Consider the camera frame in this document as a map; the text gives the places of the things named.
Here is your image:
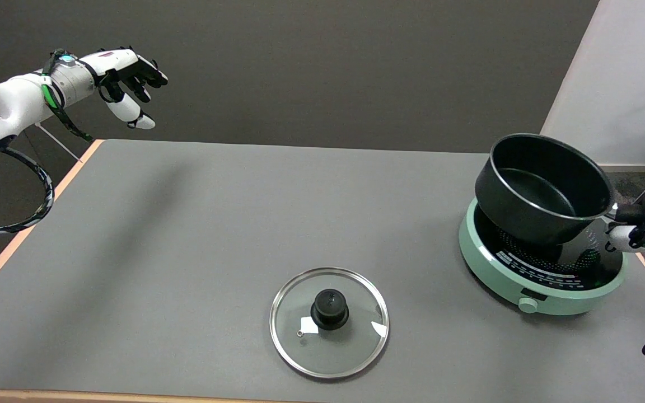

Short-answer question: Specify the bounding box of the black green wrist cable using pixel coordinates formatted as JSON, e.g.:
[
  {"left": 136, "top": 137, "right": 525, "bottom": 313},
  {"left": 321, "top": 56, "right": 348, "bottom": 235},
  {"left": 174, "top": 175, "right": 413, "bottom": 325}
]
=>
[{"left": 41, "top": 49, "right": 94, "bottom": 142}]

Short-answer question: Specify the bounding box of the green induction cooker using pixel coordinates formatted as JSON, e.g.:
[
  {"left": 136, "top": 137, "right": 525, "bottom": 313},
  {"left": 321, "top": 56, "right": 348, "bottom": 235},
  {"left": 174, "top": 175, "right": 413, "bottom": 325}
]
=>
[{"left": 458, "top": 197, "right": 629, "bottom": 316}]

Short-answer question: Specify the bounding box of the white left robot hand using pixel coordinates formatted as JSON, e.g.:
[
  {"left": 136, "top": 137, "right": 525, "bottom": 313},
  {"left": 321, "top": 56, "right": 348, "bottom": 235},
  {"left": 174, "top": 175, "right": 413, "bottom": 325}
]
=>
[{"left": 79, "top": 46, "right": 169, "bottom": 130}]

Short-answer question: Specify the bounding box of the glass lid with black knob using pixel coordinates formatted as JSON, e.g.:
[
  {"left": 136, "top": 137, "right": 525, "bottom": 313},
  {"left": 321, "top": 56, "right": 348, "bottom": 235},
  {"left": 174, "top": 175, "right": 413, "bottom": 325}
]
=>
[{"left": 270, "top": 267, "right": 390, "bottom": 379}]

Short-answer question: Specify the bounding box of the black pot with handle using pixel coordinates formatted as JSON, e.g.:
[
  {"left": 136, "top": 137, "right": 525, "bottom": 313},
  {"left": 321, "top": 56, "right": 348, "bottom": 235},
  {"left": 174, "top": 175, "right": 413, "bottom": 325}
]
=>
[{"left": 475, "top": 133, "right": 645, "bottom": 247}]

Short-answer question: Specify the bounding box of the black looping braided cable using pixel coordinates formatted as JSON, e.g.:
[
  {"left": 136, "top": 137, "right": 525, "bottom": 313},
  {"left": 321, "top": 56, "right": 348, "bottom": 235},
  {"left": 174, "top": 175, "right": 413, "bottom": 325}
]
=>
[{"left": 0, "top": 147, "right": 55, "bottom": 236}]

